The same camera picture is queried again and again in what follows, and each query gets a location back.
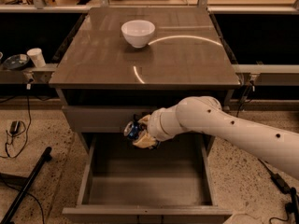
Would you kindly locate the blue pepsi can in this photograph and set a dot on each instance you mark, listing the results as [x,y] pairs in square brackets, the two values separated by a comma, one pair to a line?
[132,130]

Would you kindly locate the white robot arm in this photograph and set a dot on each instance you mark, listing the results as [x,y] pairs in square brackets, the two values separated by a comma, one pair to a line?
[278,147]

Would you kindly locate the open grey middle drawer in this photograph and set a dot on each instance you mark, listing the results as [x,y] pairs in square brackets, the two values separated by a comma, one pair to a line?
[171,184]

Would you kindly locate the grey drawer cabinet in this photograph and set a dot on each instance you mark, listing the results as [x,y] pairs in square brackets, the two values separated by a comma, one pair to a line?
[185,57]

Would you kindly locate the closed grey top drawer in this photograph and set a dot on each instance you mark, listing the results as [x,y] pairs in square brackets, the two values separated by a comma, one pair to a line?
[96,119]

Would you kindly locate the white ceramic bowl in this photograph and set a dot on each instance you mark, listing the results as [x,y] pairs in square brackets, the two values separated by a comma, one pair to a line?
[138,33]

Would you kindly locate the black pole on floor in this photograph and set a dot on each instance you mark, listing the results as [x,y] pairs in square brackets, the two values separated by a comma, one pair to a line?
[28,181]

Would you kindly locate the white paper cup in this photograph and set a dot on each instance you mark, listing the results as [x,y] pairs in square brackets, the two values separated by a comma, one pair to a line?
[37,57]

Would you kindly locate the black power adapter left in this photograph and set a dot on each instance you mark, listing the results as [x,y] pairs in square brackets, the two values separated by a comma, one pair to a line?
[14,127]

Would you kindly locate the black power adapter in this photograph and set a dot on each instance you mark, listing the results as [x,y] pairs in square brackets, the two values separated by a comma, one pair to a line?
[280,183]
[14,127]

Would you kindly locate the black power adapter right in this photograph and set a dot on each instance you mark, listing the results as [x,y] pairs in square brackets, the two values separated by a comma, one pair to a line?
[280,183]

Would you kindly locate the dark blue plate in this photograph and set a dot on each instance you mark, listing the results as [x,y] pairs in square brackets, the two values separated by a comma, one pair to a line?
[16,62]

